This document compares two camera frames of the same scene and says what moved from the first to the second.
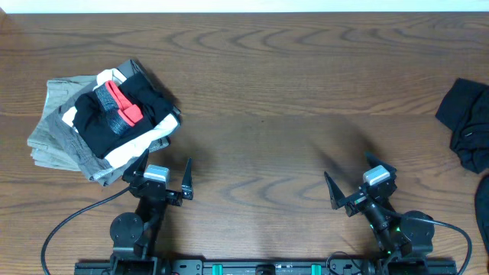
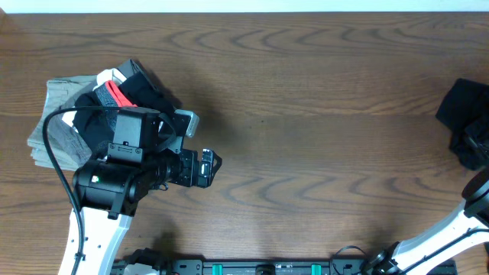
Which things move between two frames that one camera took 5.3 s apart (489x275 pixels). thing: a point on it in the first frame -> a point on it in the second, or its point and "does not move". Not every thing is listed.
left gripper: [153, 189] -> [206, 168]
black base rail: [258, 267] does not move
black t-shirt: [464, 109] does not move
